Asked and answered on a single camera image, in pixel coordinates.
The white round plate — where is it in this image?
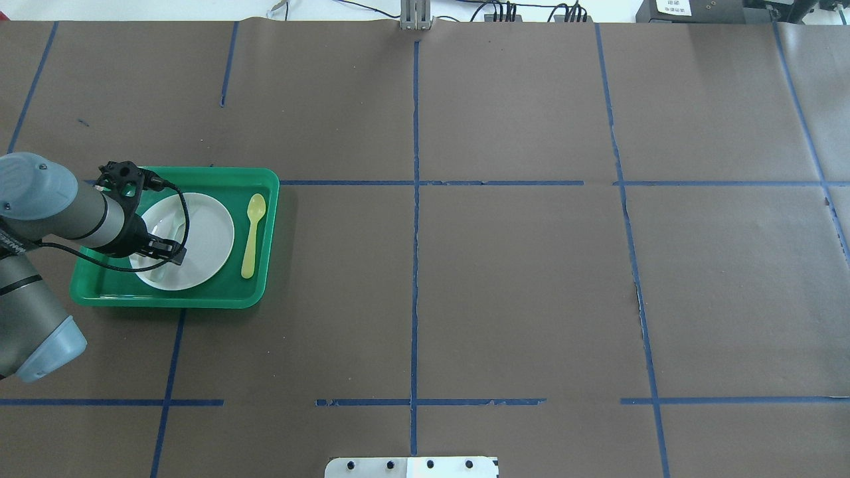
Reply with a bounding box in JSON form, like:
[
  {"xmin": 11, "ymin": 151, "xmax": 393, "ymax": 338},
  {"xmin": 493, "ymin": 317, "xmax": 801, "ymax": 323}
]
[{"xmin": 136, "ymin": 193, "xmax": 236, "ymax": 291}]

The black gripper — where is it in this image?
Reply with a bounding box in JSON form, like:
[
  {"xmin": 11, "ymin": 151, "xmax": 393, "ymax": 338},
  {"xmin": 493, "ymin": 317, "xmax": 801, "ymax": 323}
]
[{"xmin": 106, "ymin": 212, "xmax": 187, "ymax": 266}]

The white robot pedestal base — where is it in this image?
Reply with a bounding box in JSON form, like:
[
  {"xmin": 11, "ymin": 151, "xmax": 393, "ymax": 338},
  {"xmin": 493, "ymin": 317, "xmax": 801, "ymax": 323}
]
[{"xmin": 324, "ymin": 456, "xmax": 500, "ymax": 477}]

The aluminium frame post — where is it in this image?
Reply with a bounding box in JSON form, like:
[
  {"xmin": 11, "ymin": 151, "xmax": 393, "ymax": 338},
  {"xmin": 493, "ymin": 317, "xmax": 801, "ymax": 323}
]
[{"xmin": 398, "ymin": 0, "xmax": 434, "ymax": 31}]

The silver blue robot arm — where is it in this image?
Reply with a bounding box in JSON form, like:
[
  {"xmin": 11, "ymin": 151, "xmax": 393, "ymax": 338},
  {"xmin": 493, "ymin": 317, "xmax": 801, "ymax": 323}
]
[{"xmin": 1, "ymin": 152, "xmax": 188, "ymax": 383}]

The yellow plastic spoon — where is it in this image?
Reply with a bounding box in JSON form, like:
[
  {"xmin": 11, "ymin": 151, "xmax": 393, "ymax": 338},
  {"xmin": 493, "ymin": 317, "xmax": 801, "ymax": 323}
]
[{"xmin": 240, "ymin": 193, "xmax": 266, "ymax": 279}]

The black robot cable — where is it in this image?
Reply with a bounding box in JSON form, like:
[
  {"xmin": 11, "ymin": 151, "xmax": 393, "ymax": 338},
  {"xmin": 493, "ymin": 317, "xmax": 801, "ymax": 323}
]
[{"xmin": 33, "ymin": 178, "xmax": 191, "ymax": 274}]

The black equipment box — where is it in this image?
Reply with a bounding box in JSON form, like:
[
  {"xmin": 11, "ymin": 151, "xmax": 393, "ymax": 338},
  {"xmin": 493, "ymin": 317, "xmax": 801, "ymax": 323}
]
[{"xmin": 635, "ymin": 1, "xmax": 774, "ymax": 25}]

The green plastic tray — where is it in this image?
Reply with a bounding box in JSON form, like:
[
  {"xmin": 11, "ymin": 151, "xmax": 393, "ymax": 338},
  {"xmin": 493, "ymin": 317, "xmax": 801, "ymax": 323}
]
[{"xmin": 70, "ymin": 167, "xmax": 280, "ymax": 309}]

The brown paper table cover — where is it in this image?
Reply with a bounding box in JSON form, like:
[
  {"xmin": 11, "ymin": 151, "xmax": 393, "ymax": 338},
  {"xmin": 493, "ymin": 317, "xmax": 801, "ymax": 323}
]
[{"xmin": 2, "ymin": 19, "xmax": 848, "ymax": 477}]

